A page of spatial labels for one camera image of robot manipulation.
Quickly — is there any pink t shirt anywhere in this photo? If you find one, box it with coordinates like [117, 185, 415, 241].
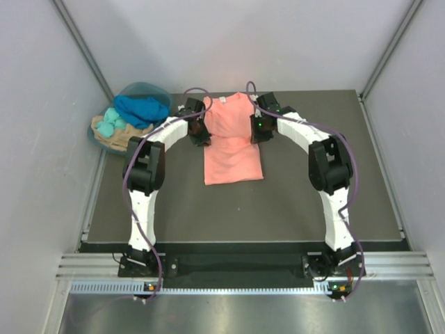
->
[204, 93, 264, 186]

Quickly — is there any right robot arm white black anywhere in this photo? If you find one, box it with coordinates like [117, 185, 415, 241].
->
[248, 93, 359, 281]

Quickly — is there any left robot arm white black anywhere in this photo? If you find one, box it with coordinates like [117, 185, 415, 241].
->
[118, 97, 211, 278]

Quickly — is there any blue t shirt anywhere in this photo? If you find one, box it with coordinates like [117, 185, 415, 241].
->
[113, 95, 170, 129]

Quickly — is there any beige t shirt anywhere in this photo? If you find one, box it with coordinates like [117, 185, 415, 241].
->
[90, 116, 154, 152]

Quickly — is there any light turquoise t shirt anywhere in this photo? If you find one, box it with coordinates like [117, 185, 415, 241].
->
[94, 108, 127, 138]

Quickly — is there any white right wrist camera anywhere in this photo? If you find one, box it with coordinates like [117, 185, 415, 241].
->
[250, 94, 262, 118]

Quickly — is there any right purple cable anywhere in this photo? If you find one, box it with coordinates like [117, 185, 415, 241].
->
[245, 81, 366, 302]

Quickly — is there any left aluminium frame post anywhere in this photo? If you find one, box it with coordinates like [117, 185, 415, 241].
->
[50, 0, 114, 102]

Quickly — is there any aluminium frame post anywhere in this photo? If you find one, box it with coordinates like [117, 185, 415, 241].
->
[50, 0, 114, 102]
[358, 0, 425, 103]

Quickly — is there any grey slotted cable duct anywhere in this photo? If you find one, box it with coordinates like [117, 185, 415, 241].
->
[70, 280, 348, 296]

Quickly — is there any aluminium rail front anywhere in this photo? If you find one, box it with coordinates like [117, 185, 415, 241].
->
[56, 251, 434, 280]

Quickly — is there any right aluminium frame post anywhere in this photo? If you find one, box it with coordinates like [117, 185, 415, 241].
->
[358, 0, 425, 103]

